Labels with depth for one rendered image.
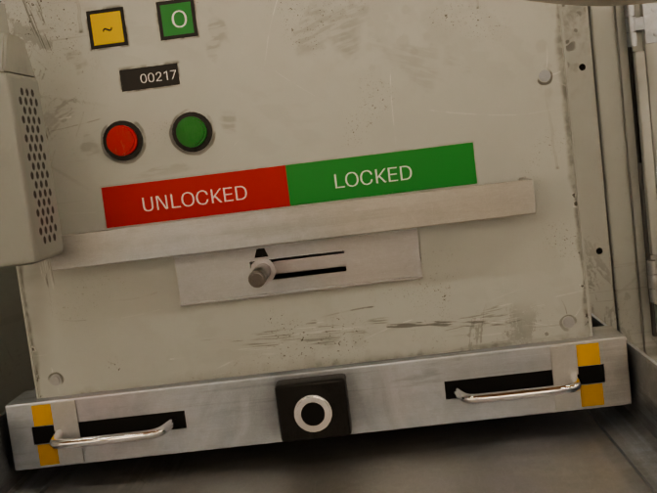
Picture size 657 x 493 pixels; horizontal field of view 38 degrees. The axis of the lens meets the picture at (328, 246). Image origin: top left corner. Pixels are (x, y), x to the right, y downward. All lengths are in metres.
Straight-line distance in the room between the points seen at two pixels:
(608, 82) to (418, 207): 0.46
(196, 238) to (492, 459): 0.30
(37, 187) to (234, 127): 0.17
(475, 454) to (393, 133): 0.28
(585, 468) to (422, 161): 0.28
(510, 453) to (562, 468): 0.06
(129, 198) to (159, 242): 0.06
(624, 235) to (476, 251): 0.40
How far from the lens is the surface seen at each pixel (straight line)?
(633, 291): 1.20
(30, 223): 0.74
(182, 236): 0.78
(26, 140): 0.76
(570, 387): 0.80
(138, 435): 0.81
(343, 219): 0.77
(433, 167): 0.81
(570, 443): 0.82
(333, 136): 0.80
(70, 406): 0.86
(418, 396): 0.82
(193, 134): 0.81
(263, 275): 0.76
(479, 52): 0.81
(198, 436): 0.84
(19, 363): 1.20
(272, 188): 0.81
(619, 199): 1.18
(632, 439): 0.82
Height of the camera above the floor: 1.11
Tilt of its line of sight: 6 degrees down
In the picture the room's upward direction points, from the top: 7 degrees counter-clockwise
